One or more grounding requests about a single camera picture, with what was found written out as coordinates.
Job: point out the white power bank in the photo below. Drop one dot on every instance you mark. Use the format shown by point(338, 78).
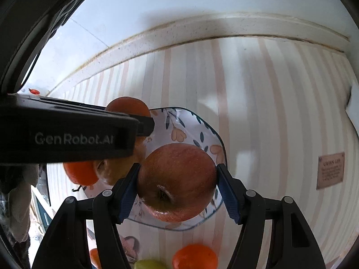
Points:
point(354, 115)

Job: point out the green apple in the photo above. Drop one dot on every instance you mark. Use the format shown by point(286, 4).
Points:
point(150, 264)

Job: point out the floral oval plate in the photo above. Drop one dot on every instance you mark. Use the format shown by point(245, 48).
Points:
point(190, 134)

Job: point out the large orange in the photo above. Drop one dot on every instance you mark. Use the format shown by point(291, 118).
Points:
point(127, 106)

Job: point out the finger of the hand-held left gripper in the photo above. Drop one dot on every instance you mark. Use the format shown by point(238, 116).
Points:
point(145, 126)

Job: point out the person's left forearm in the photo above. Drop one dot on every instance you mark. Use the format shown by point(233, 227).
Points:
point(19, 201)

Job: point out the persimmon wall sticker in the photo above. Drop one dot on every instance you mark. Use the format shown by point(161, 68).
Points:
point(34, 91)

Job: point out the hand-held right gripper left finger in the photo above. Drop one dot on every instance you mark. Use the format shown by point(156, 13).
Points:
point(128, 194)

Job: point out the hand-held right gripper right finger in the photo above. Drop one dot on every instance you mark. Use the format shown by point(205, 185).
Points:
point(227, 197)

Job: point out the red apple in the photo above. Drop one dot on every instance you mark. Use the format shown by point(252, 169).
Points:
point(117, 171)
point(176, 182)

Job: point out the striped table mat with cat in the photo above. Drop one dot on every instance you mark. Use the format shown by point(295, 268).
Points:
point(266, 117)

